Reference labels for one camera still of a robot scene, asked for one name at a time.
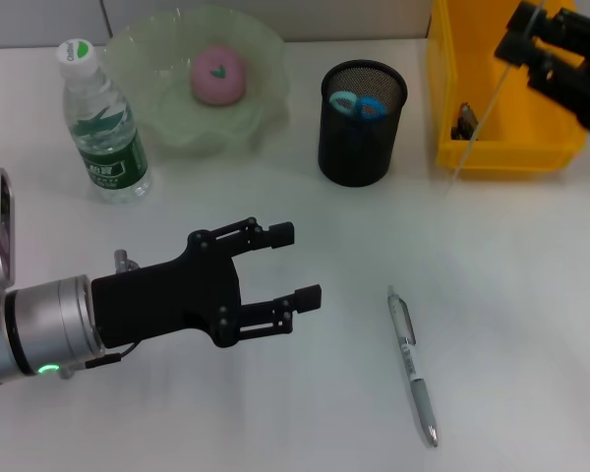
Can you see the clear plastic ruler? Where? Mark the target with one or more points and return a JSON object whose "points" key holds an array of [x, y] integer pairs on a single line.
{"points": [[491, 103]]}

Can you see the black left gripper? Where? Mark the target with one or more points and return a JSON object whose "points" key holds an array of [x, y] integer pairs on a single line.
{"points": [[167, 300]]}

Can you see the green glass fruit plate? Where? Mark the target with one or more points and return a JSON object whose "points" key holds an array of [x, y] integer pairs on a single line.
{"points": [[177, 118]]}

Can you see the clear green-label water bottle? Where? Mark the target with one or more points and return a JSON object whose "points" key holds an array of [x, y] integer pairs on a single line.
{"points": [[108, 137]]}

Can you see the blue teal scissors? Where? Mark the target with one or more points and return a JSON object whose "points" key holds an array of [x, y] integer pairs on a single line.
{"points": [[369, 108]]}

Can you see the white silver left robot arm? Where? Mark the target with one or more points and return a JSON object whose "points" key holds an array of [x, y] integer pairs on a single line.
{"points": [[49, 324]]}

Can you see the silver grey pen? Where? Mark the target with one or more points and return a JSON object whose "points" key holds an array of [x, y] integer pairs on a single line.
{"points": [[413, 364]]}

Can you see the yellow plastic bin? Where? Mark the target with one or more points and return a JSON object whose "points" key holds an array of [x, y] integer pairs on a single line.
{"points": [[511, 152]]}

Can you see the pink toy peach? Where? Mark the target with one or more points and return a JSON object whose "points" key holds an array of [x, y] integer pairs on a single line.
{"points": [[218, 74]]}

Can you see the black mesh pen holder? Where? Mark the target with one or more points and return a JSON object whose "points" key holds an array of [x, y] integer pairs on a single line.
{"points": [[354, 147]]}

